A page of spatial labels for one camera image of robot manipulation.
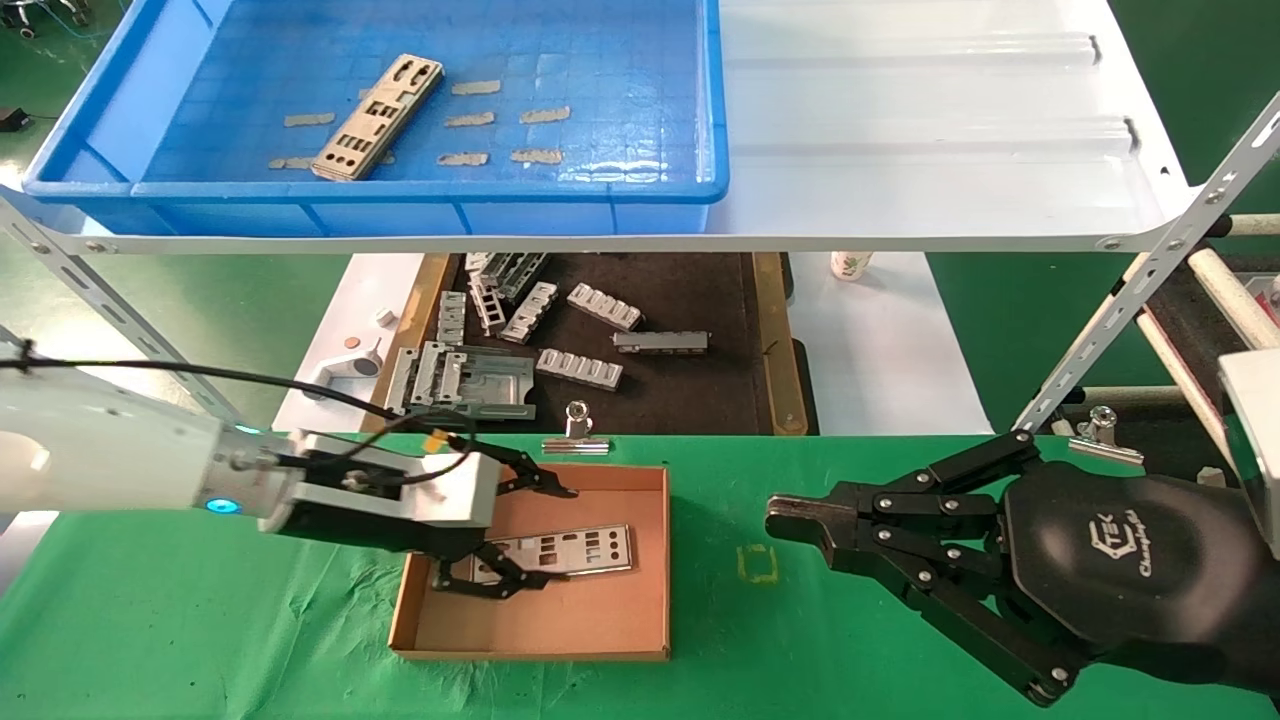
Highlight dark grey ladder bracket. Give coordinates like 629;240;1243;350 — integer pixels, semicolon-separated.
480;252;549;301

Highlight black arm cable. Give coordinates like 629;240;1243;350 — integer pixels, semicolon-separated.
0;355;479;491

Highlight thin cream round rod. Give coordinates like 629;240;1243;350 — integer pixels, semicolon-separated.
1075;385;1196;406
1205;213;1280;238

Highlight perforated metal plate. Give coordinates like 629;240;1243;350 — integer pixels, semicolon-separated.
311;54;444;182
470;523;636;591

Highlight white plastic pipe fitting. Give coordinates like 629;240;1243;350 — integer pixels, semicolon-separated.
300;340;383;401

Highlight green tablecloth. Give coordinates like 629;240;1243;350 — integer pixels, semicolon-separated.
0;430;1280;720

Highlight grey slotted metal bracket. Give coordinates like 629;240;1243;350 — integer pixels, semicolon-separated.
497;281;558;345

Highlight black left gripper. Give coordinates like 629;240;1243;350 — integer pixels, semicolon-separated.
262;445;579;601

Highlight grey slotted metal block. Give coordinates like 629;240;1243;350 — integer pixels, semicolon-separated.
567;283;644;332
535;348;624;391

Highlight brown cardboard box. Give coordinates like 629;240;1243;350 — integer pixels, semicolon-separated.
388;463;671;663

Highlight ladder-shaped metal part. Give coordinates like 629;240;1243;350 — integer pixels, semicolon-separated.
468;275;506;337

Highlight black board with wooden edge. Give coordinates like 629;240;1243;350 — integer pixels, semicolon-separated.
1135;255;1280;481

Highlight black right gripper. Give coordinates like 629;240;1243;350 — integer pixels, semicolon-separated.
765;432;1280;706

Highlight silver binder clip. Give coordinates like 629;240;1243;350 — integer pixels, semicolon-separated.
542;400;611;456
1068;405;1146;467

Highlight large grey metal frame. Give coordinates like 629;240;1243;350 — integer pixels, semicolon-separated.
383;341;536;429

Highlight long grey metal bar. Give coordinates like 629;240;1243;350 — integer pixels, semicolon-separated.
612;330;711;355

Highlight white metal shelving rack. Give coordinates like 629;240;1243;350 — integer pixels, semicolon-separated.
0;0;1280;436

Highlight blue plastic tray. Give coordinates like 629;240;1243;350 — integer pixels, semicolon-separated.
20;0;729;238

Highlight black tray with wooden rim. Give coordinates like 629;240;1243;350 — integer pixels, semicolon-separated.
362;252;816;436

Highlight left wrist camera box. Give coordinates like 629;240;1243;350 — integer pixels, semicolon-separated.
285;432;501;529

